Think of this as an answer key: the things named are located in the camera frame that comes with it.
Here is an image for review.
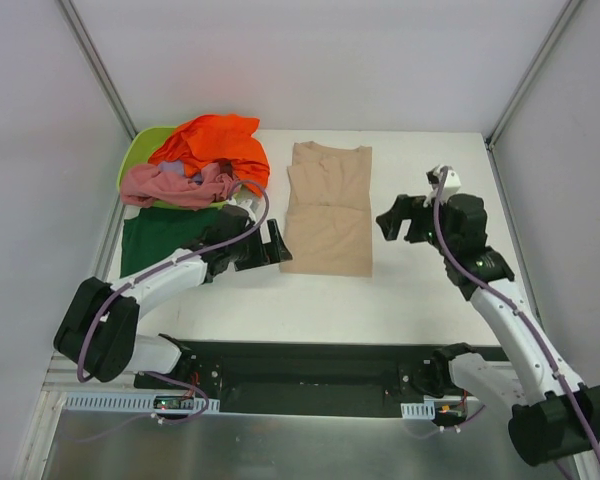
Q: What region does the beige t-shirt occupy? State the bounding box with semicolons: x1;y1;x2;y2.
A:
280;141;373;278

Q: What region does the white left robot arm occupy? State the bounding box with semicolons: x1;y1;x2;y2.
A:
53;206;293;389

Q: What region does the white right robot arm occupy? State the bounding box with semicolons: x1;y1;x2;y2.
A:
376;194;600;476

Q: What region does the folded dark green t-shirt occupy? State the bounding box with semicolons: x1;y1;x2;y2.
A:
120;207;219;277

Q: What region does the lavender t-shirt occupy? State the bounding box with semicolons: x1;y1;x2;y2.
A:
158;160;203;184

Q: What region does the orange t-shirt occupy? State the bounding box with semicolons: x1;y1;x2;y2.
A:
148;114;270;187

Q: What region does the pink red t-shirt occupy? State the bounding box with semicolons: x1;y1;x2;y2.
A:
119;163;236;210

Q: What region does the lime green plastic basket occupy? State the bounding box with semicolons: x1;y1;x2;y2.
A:
117;127;235;210

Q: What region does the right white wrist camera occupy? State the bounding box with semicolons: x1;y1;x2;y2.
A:
426;165;461;204

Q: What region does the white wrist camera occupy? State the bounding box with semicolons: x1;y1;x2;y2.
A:
229;197;259;218
426;165;461;204

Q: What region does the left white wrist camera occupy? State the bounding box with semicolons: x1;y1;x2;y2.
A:
229;197;259;218

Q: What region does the right aluminium table rail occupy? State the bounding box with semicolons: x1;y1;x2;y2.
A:
485;141;545;331

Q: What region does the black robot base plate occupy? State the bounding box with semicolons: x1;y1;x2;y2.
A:
133;335;481;415

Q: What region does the right white cable duct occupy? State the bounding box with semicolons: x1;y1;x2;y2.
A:
400;401;436;421

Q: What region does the white cable duct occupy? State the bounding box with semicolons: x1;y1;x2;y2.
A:
64;393;220;415
400;401;436;421

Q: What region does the front aluminium cross rail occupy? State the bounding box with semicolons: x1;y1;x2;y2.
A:
42;349;141;394

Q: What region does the left white cable duct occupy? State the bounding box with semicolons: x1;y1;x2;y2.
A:
64;393;220;415

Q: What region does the right aluminium frame post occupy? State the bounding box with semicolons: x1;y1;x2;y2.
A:
484;0;586;152

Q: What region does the aluminium frame post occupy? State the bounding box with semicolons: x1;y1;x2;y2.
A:
484;0;586;152
55;0;138;140

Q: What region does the left aluminium frame post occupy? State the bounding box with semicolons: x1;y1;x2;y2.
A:
55;0;138;140

